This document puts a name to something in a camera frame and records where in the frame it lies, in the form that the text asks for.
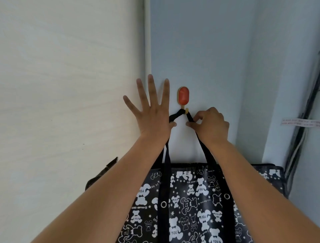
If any person's right forearm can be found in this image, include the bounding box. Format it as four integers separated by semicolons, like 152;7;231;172
207;139;320;243

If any person's left forearm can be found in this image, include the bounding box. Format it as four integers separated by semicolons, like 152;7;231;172
31;135;172;243

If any white wood grain panel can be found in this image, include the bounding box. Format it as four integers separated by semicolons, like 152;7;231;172
0;0;152;243

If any bundle of black cables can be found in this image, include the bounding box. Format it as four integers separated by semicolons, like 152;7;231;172
284;50;320;199

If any orange oval wall hook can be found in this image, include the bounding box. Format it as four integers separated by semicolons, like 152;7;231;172
177;87;190;114

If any person's left hand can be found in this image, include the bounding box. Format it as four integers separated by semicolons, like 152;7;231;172
123;74;178;141

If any person's right hand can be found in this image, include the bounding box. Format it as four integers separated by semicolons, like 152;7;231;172
186;107;230;147

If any white cable label tag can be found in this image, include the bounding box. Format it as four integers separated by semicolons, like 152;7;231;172
281;118;320;127

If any black bear print tote bag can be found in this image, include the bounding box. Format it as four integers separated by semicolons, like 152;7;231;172
85;108;288;243

